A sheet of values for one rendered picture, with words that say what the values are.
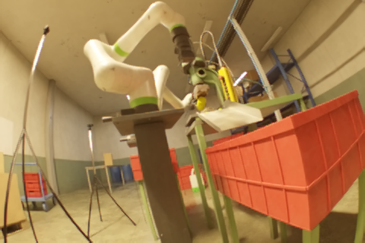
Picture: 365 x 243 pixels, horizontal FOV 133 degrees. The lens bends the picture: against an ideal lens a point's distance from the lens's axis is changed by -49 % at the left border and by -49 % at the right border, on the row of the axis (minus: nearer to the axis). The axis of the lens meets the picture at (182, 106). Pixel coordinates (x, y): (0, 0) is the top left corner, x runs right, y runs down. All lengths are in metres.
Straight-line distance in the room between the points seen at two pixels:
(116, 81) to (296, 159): 0.58
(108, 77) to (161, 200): 0.49
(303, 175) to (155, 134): 0.50
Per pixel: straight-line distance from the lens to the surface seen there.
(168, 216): 0.63
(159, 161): 0.59
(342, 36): 5.97
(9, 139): 4.95
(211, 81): 1.30
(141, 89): 0.66
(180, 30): 0.82
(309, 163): 0.30
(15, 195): 2.46
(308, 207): 0.32
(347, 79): 5.91
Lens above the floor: 0.75
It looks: 18 degrees up
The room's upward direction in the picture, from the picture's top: 13 degrees counter-clockwise
